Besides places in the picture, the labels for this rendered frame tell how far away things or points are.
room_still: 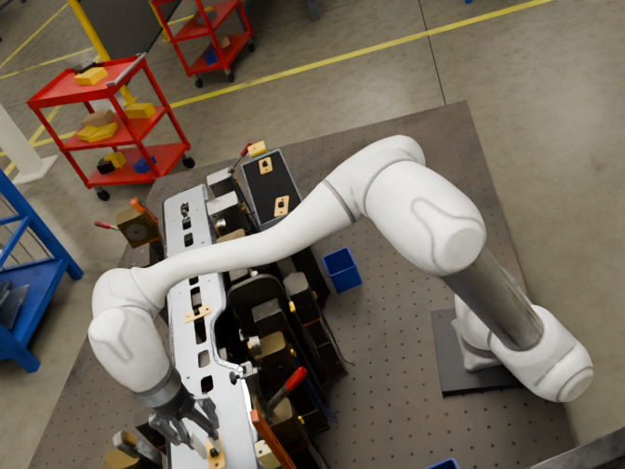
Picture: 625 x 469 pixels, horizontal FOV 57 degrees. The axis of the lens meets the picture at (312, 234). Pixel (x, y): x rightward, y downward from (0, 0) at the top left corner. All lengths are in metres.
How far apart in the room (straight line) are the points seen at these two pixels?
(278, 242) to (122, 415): 1.13
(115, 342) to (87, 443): 1.03
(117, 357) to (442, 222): 0.59
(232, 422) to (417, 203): 0.74
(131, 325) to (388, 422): 0.83
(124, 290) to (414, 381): 0.87
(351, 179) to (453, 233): 0.24
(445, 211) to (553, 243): 2.11
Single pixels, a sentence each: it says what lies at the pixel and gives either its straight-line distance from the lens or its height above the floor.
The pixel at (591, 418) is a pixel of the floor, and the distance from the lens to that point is 2.41.
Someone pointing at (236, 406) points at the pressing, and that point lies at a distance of 1.43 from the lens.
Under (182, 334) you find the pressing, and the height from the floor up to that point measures 1.00.
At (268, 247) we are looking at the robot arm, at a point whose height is 1.43.
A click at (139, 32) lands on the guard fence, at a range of 7.20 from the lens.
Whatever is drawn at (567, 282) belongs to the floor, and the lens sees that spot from 2.81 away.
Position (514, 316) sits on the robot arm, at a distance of 1.23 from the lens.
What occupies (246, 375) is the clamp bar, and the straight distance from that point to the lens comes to 1.18.
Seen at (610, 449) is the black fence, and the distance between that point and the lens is 0.60.
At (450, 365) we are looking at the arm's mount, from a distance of 1.67.
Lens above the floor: 2.07
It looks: 38 degrees down
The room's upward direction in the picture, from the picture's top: 23 degrees counter-clockwise
